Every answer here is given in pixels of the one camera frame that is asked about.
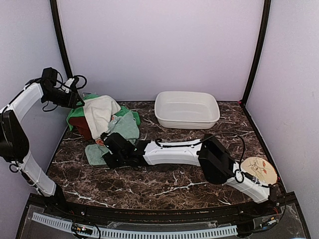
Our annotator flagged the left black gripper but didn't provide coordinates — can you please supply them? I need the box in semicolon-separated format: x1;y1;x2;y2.
41;87;85;109

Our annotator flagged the mint green panda towel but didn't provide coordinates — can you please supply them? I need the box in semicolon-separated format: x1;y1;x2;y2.
85;106;141;166

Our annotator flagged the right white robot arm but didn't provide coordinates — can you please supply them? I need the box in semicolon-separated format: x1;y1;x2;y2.
101;132;277;216

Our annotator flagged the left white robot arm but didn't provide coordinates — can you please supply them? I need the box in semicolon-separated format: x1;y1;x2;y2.
0;67;85;217

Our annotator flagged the bright green towel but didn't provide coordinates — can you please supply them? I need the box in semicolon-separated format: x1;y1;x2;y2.
66;94;141;131

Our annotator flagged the dark red towel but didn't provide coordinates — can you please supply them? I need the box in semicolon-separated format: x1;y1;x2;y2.
68;117;93;140

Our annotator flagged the cream white towel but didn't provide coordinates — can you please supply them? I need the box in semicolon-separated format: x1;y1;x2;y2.
83;96;121;140

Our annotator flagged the white plastic basin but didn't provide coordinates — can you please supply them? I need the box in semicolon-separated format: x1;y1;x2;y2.
154;91;220;129

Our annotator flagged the round floral coaster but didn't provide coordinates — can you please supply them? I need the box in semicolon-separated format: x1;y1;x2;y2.
241;157;278;185

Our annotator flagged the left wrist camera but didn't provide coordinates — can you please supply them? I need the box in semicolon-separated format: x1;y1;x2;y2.
61;77;79;94

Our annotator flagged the left black frame post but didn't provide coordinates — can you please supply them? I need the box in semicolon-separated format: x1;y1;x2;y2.
49;0;73;78

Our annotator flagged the black frame post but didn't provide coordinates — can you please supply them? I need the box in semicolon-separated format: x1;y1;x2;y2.
241;0;272;108
49;0;73;78

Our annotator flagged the white slotted cable duct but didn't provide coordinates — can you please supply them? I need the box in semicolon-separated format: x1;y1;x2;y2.
31;213;238;239

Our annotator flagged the black front rail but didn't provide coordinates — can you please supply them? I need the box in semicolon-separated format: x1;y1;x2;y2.
24;193;297;225

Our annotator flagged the right black frame post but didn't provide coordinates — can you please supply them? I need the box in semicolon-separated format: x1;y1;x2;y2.
241;0;272;108

